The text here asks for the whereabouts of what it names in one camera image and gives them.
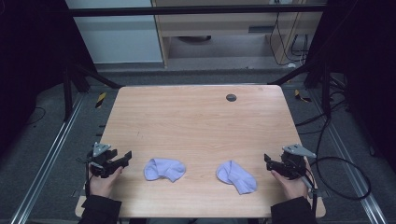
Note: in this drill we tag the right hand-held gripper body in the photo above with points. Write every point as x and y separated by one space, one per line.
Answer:
294 161

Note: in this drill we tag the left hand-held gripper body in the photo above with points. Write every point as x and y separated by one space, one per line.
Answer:
100 159

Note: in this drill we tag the lavender ankle sock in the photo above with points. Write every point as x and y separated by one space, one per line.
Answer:
236 178
164 169

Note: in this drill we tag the person's right hand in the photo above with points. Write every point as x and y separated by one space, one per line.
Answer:
291 185

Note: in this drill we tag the person's left hand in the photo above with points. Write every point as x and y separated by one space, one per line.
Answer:
104 184

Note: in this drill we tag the grey tape piece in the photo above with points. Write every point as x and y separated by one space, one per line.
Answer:
75 193
322 194

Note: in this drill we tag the person's right black sleeve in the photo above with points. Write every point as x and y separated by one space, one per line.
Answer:
293 212

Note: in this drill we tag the person's black sleeve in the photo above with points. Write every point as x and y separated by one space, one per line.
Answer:
293 212
99 211

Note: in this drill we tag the person's left black sleeve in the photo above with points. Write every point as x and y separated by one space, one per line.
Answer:
99 211

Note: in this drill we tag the yellow black striped tape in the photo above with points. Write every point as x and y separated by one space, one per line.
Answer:
301 97
100 99

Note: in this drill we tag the black metal stand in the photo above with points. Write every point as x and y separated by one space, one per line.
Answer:
325 90
67 93

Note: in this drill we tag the white cabinet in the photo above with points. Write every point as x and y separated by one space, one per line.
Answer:
118 37

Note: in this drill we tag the black curtain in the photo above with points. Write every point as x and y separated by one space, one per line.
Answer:
364 68
28 62

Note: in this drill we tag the light wooden desk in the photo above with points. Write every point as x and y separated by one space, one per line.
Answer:
218 28

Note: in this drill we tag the aluminium floor rail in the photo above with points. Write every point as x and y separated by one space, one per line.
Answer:
348 168
46 161

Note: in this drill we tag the black horizontal frame bar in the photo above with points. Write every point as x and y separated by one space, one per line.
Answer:
193 10

